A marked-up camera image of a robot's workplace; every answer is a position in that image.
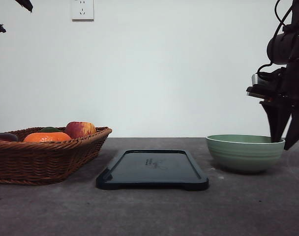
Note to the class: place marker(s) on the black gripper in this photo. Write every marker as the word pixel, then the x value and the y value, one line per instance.
pixel 279 112

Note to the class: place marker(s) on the light green ceramic bowl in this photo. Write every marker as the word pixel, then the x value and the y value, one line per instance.
pixel 241 152

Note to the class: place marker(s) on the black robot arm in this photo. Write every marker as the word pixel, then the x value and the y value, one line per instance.
pixel 283 50

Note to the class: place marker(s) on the brown wicker basket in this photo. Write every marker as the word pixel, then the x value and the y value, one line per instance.
pixel 47 163

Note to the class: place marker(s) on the dark purple fruit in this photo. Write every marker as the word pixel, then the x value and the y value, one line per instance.
pixel 8 136

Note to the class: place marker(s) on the green avocado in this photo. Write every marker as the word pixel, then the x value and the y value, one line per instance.
pixel 49 129

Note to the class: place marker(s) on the orange fruit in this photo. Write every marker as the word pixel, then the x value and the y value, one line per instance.
pixel 51 137

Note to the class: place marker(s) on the red yellow apple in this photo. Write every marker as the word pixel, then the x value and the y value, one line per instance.
pixel 77 129

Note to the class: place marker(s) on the dark blue rectangular tray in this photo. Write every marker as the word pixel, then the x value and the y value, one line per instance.
pixel 153 169

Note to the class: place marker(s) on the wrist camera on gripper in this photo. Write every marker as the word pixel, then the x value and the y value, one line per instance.
pixel 267 85

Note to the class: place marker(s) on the white wall socket left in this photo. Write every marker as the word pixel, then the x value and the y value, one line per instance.
pixel 82 11

